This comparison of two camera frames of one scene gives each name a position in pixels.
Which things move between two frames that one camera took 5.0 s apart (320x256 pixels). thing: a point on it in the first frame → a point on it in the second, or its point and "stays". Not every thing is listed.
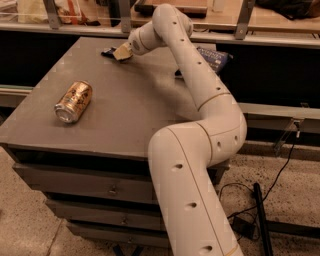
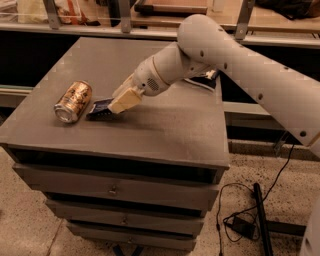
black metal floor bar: (264, 226) stays
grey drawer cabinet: (93, 174) stays
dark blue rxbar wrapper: (109, 53) → (100, 110)
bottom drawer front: (117, 234) stays
